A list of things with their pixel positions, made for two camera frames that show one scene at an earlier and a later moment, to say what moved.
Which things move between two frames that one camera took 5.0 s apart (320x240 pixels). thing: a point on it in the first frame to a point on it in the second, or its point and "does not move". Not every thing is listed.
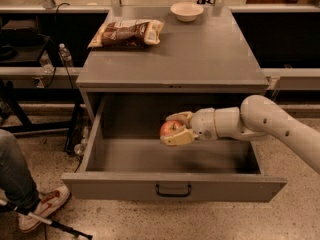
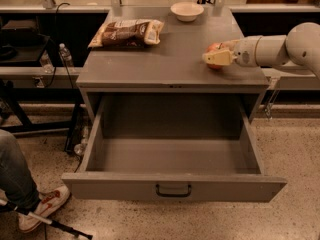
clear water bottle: (65, 54) does not move
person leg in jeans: (16, 177) does not move
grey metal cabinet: (202, 56) does not move
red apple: (170, 127) to (214, 48)
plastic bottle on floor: (78, 148) does not move
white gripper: (204, 123) to (245, 54)
